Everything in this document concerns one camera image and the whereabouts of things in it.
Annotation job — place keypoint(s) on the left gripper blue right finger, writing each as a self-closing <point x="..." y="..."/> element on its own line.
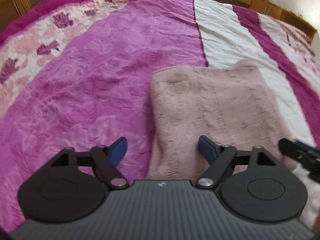
<point x="220" y="160"/>

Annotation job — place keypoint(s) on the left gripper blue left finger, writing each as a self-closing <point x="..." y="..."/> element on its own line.
<point x="105" y="162"/>

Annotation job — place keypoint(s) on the pink knitted sweater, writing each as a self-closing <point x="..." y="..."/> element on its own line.
<point x="231" y="106"/>

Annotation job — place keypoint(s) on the pink folded blanket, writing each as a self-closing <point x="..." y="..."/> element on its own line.
<point x="297" y="39"/>

